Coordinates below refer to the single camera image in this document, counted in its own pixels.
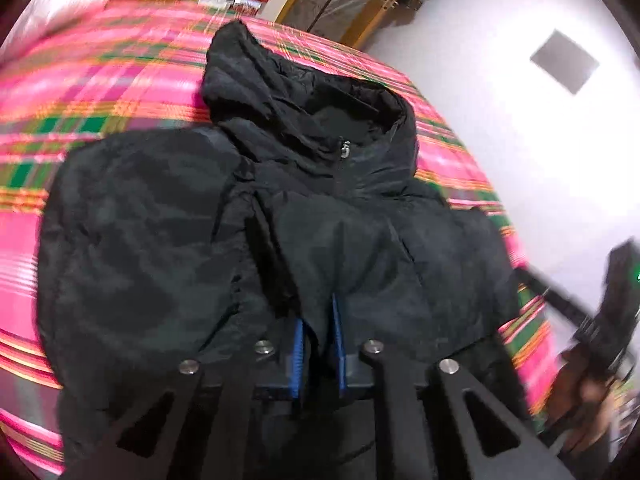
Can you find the grey square wall panel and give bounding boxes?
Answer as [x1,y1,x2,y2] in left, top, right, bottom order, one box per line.
[530,30,600,95]

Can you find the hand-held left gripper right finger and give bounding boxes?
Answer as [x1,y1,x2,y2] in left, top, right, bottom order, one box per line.
[331,292,576,480]

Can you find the pink plaid bed sheet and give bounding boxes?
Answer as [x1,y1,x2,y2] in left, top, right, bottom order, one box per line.
[0,0,561,476]

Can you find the black hooded jacket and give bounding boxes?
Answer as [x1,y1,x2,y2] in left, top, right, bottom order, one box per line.
[37,20,531,480]

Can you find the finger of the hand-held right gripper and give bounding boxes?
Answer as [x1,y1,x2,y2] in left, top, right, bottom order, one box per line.
[512,265,593,331]

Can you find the person's right hand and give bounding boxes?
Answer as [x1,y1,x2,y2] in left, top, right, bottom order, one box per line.
[547,350,621,456]

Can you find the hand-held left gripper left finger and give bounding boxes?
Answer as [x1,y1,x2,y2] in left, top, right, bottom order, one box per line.
[70,317,307,480]

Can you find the white pillow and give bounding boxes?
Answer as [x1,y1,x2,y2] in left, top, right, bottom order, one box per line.
[0,0,116,61]

